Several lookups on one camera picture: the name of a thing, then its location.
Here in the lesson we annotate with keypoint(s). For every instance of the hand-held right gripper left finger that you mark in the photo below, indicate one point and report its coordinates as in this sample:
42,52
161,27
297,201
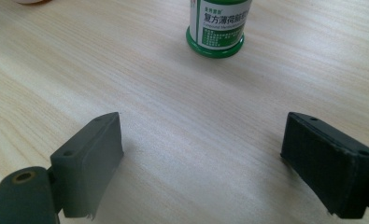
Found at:
85,161

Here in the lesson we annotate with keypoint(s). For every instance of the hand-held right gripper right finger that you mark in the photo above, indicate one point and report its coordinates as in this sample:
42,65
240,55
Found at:
325,165

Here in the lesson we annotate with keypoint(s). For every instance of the green white medicine bottle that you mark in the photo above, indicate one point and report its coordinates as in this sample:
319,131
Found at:
218,28

